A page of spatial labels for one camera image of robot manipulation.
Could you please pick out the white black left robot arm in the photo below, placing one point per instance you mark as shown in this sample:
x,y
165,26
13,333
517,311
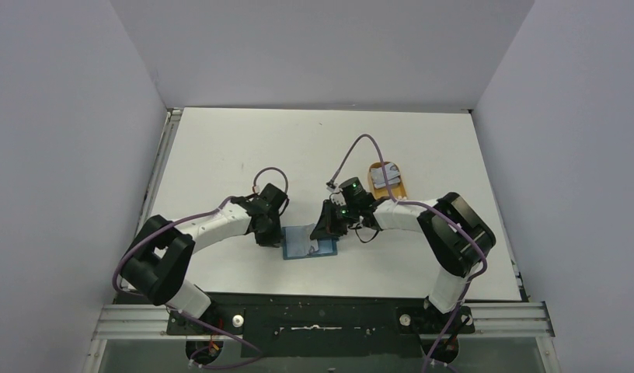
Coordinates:
x,y
157,261

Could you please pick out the yellow oval tray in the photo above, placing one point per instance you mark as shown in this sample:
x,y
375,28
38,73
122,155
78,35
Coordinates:
x,y
398,190

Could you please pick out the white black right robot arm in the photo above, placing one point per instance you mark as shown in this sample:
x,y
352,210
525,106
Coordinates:
x,y
459,239

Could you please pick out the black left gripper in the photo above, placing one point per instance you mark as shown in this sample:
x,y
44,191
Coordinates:
x,y
273,239

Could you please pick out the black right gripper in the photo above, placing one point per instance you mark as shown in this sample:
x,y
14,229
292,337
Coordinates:
x,y
326,224

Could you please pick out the blue leather card holder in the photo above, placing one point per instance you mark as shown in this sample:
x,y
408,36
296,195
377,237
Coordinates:
x,y
298,245

